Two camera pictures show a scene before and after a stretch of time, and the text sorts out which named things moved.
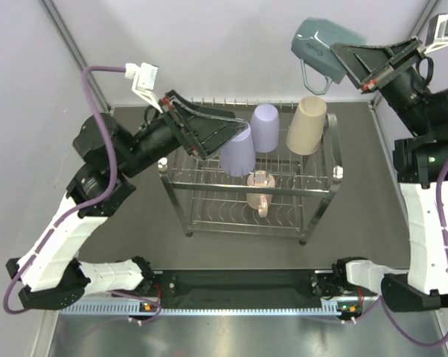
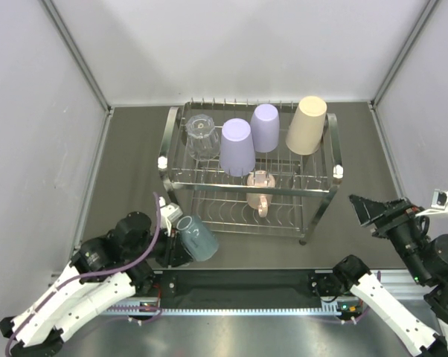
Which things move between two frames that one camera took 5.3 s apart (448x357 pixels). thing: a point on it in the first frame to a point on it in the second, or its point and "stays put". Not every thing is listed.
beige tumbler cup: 306,132 stays put
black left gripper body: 164,134 to 166,255
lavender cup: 239,158 stays put
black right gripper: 362,62 to 397,212
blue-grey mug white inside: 312,42 to 200,241
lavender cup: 265,128 stays put
